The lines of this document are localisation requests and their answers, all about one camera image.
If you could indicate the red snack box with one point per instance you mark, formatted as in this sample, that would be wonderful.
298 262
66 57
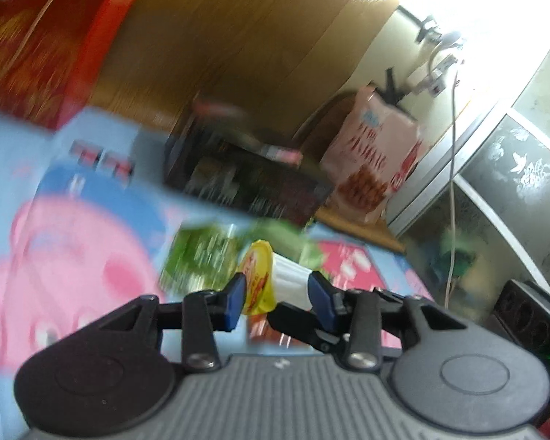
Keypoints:
41 46

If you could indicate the cabinet with floral glass door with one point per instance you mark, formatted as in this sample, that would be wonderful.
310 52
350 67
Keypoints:
522 169

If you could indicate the large pink snack bag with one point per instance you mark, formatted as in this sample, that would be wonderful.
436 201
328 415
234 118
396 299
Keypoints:
371 156

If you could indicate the wooden stool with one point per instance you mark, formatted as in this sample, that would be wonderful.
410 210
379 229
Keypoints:
321 119

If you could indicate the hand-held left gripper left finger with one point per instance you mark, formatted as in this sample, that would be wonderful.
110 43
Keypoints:
236 300

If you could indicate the dark rectangular box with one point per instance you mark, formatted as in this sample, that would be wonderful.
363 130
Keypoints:
256 188

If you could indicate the black power strip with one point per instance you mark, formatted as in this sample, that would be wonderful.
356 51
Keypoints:
527 311

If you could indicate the white cup with yellow lid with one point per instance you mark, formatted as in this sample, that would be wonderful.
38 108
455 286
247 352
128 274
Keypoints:
291 279

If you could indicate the green snack packet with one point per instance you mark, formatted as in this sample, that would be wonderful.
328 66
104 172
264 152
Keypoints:
201 256

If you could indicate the red snack packet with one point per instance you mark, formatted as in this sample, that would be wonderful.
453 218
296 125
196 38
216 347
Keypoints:
261 330

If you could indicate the cartoon printed blue mat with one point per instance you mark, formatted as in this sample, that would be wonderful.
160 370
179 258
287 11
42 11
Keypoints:
73 238

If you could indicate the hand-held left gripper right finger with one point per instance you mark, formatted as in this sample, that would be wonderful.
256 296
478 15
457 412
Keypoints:
318 300

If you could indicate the black wall hook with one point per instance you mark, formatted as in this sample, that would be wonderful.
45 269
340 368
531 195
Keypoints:
390 85
427 27

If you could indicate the white wall charger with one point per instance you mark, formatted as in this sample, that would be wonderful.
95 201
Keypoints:
433 80

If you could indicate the blurred green object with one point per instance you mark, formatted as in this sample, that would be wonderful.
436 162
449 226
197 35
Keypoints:
458 259

